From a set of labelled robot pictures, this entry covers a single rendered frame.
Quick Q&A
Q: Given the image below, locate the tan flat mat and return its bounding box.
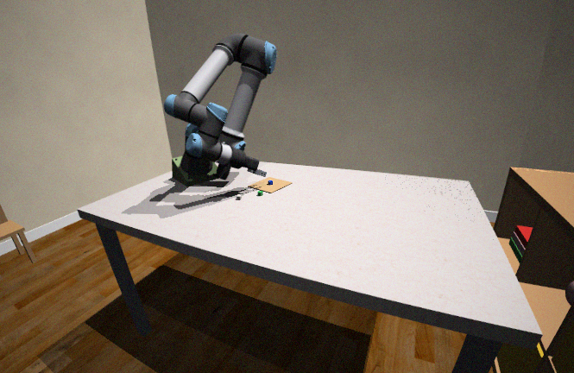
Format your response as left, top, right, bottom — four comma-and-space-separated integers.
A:
249, 177, 292, 193

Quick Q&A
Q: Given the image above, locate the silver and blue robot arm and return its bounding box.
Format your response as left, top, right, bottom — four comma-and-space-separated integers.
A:
164, 34, 277, 175

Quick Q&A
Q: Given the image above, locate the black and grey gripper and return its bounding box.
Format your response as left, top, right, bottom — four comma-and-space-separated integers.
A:
212, 142, 267, 180

